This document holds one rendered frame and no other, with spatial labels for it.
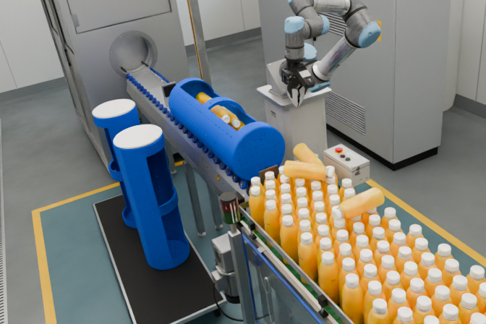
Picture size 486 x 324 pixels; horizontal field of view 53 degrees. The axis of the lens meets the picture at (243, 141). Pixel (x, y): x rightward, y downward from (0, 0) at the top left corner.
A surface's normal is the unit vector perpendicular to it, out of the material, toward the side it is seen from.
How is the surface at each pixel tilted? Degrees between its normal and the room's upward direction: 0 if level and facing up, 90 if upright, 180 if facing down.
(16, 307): 0
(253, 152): 90
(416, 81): 90
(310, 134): 90
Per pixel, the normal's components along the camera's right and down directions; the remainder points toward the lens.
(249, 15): 0.42, 0.38
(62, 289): -0.13, -0.87
